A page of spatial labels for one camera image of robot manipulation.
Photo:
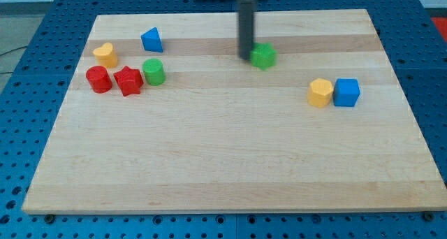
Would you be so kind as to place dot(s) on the yellow hexagon block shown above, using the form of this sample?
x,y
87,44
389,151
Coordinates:
x,y
320,92

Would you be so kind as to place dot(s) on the green cylinder block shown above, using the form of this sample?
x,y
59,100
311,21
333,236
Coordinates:
x,y
153,71

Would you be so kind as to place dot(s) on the wooden board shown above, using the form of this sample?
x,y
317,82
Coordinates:
x,y
221,136

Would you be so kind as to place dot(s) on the blue triangle block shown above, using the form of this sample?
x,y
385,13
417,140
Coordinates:
x,y
151,41

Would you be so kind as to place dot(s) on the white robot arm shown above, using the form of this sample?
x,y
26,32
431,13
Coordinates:
x,y
246,10

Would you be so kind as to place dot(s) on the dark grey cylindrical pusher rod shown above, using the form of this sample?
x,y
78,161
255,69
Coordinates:
x,y
246,12

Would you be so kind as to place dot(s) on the yellow heart block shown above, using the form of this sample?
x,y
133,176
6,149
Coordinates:
x,y
106,55

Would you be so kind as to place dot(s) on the green star block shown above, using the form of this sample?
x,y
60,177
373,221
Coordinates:
x,y
263,56

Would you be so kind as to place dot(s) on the blue cube block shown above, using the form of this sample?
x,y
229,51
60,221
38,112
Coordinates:
x,y
346,92

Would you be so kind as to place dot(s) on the red star block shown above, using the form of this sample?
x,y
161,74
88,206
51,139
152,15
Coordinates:
x,y
129,80

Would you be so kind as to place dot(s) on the red cylinder block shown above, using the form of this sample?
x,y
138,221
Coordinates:
x,y
99,79

